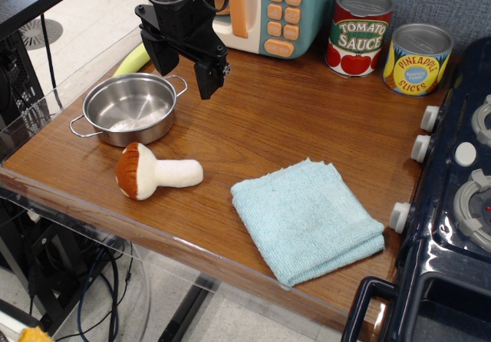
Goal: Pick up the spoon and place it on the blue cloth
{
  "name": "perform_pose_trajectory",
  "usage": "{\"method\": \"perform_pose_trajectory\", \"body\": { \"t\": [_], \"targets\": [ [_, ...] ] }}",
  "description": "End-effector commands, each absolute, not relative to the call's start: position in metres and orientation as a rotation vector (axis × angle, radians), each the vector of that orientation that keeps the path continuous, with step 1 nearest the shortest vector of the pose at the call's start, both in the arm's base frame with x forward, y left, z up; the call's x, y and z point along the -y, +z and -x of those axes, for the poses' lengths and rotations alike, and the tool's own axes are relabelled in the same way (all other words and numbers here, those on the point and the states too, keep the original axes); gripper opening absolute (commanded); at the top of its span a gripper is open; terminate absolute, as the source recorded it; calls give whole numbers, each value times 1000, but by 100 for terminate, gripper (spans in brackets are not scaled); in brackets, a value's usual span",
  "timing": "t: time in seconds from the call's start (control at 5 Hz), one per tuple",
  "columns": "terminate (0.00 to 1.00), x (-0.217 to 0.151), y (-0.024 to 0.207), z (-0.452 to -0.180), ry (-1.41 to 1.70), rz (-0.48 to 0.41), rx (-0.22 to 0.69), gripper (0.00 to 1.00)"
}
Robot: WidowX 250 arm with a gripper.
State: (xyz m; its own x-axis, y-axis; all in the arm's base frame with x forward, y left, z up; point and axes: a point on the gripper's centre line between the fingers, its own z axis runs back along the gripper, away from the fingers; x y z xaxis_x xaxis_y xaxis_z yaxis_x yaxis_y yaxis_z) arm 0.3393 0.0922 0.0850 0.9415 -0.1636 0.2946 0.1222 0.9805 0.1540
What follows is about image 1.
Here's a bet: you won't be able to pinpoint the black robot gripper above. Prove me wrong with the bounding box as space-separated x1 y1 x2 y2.
135 0 230 100

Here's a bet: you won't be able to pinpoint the green handled metal spoon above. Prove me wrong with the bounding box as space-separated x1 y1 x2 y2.
113 43 150 77

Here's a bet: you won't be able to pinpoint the small steel pot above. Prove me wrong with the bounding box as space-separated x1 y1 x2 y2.
70 73 189 147

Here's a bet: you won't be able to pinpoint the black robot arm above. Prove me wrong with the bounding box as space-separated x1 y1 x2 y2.
135 0 229 100

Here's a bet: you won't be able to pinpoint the light blue folded cloth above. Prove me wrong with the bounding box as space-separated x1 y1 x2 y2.
231 159 384 287

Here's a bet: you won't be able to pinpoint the teal toy microwave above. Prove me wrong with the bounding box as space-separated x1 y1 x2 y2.
213 0 334 59

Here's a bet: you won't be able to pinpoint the plush brown white mushroom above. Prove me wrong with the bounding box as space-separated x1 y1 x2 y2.
116 142 204 201

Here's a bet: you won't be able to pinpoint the tomato sauce can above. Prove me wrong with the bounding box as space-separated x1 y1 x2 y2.
325 0 394 77

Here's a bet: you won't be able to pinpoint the clear acrylic table guard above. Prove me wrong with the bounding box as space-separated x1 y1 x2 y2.
0 23 346 335

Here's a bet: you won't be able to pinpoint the pineapple slices can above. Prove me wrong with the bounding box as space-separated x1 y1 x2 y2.
383 23 454 97

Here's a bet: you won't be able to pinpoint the orange fuzzy object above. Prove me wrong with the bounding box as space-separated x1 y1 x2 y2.
18 327 53 342

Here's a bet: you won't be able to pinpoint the dark blue toy stove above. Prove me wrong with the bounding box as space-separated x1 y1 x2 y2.
342 38 490 341

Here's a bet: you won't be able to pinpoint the black cable bundle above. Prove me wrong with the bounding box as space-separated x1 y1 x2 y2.
22 238 135 342

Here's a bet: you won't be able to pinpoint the blue cable under table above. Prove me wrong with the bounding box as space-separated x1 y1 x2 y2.
76 245 120 342

